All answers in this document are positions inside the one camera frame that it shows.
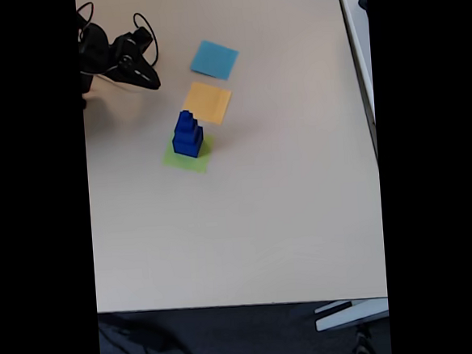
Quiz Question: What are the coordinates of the green paper square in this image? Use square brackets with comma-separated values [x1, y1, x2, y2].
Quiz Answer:
[158, 132, 219, 178]

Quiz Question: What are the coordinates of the white side table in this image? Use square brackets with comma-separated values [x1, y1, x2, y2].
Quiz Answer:
[335, 0, 380, 170]

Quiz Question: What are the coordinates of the large blue cube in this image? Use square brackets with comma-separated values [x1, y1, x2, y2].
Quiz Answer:
[171, 127, 206, 161]

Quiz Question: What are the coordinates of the black camera box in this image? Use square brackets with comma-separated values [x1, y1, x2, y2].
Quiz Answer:
[131, 25, 154, 53]

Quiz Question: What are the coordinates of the blue paper square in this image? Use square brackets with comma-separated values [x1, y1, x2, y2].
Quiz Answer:
[188, 37, 242, 84]

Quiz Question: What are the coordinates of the orange paper square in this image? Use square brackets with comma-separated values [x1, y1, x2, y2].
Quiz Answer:
[180, 78, 234, 129]

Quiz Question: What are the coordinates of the medium blue cube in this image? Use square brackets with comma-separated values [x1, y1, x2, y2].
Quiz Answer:
[173, 120, 202, 146]

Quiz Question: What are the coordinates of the white table foot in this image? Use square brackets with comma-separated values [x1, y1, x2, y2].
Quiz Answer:
[313, 297, 390, 333]

